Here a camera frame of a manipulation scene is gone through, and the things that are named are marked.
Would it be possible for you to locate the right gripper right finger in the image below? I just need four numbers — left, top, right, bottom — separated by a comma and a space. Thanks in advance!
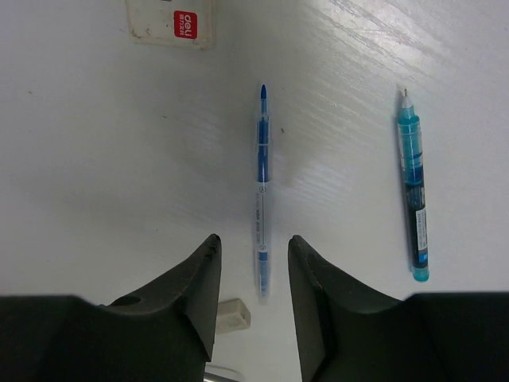
288, 236, 508, 381

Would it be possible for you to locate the staples box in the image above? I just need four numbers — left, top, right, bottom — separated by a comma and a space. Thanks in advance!
125, 0, 216, 50

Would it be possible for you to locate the blue ballpoint pen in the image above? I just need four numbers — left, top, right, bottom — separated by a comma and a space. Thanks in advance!
254, 84, 272, 303

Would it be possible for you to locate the beige eraser block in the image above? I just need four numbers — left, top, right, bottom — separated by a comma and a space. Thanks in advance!
216, 298, 251, 334

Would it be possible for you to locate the teal gel pen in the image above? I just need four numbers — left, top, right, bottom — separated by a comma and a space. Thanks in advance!
397, 89, 429, 283

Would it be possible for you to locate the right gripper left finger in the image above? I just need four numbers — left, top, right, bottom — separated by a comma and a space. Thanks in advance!
1, 234, 221, 381

